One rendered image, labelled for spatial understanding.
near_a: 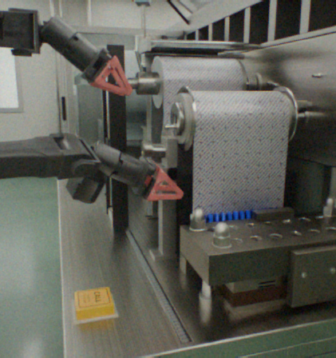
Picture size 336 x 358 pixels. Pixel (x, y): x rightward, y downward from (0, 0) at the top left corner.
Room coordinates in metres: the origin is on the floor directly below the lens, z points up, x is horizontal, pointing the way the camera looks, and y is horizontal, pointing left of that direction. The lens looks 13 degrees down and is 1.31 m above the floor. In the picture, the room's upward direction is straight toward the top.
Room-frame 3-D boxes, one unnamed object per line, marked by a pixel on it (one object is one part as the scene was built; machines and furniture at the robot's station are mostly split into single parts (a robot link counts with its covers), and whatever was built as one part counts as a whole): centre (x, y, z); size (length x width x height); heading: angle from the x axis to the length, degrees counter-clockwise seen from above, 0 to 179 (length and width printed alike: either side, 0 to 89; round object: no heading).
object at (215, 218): (0.82, -0.18, 1.03); 0.21 x 0.04 x 0.03; 106
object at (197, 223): (0.74, -0.07, 1.05); 0.04 x 0.04 x 0.04
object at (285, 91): (0.94, -0.28, 1.25); 0.15 x 0.01 x 0.15; 16
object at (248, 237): (0.74, -0.24, 1.00); 0.40 x 0.16 x 0.06; 106
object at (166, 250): (0.89, 0.01, 1.05); 0.06 x 0.05 x 0.31; 106
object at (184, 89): (0.87, -0.04, 1.25); 0.15 x 0.01 x 0.15; 16
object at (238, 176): (0.84, -0.17, 1.11); 0.23 x 0.01 x 0.18; 106
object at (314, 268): (0.65, -0.28, 0.96); 0.10 x 0.03 x 0.11; 106
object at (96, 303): (0.65, 0.14, 0.91); 0.07 x 0.07 x 0.02; 16
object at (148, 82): (1.10, 0.06, 1.33); 0.06 x 0.06 x 0.06; 16
